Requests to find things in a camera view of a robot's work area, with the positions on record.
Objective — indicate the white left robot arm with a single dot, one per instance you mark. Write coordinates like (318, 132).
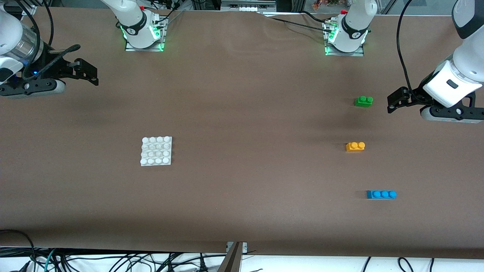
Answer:
(467, 56)

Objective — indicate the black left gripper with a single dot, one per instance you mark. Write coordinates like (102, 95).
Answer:
(417, 95)

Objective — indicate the green two-stud block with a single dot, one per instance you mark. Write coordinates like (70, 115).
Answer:
(363, 102)

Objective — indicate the silver table edge bracket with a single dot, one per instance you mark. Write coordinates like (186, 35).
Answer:
(244, 247)

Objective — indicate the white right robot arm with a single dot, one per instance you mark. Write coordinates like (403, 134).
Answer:
(130, 15)

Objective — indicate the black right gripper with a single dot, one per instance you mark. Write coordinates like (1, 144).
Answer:
(51, 67)

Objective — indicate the blue three-stud block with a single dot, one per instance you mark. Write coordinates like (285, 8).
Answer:
(382, 195)

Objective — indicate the dark metal beam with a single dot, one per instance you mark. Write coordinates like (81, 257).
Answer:
(230, 262)

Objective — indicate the yellow two-stud block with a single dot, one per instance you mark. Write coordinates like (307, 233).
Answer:
(355, 147)

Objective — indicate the brown table cover sheet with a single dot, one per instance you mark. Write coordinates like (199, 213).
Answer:
(242, 189)

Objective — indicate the white studded base plate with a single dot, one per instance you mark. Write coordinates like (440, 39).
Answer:
(156, 151)

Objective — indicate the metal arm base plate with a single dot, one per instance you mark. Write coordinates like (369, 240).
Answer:
(132, 49)
(359, 54)

